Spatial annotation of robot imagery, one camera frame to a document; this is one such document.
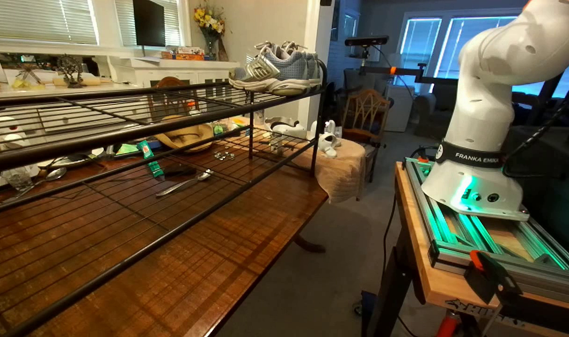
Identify blue grey sneaker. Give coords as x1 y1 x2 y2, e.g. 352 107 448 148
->
253 39 315 64
227 43 328 97

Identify black metal shoe rack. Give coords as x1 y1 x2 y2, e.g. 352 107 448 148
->
0 54 331 337

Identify beige cloth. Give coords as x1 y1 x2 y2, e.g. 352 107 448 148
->
290 133 371 206

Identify clear glass pebbles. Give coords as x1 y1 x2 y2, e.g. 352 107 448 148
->
212 148 238 163

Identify silver metal spoon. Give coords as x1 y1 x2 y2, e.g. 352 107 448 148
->
154 167 215 200

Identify wooden dining chair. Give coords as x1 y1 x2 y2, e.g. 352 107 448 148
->
339 86 393 184
148 75 200 124

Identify green tube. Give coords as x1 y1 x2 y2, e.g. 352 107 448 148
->
135 139 167 182

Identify white sideboard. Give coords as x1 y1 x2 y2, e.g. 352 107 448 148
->
0 36 244 90

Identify wooden workbench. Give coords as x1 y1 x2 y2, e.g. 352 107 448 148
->
365 159 569 337

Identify yellow flowers in vase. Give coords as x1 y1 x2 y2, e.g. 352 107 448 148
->
191 2 229 62

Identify black flat screen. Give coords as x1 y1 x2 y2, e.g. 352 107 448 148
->
131 0 169 49

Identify orange black clamp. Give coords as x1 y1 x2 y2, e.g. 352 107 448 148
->
461 249 524 307

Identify small potted plant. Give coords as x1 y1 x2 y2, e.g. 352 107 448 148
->
53 54 88 90

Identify white window blind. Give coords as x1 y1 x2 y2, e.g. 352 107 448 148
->
0 0 101 45

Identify black camera on boom stand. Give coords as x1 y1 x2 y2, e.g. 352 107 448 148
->
343 34 440 86

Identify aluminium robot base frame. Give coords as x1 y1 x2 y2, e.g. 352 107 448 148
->
403 155 569 307

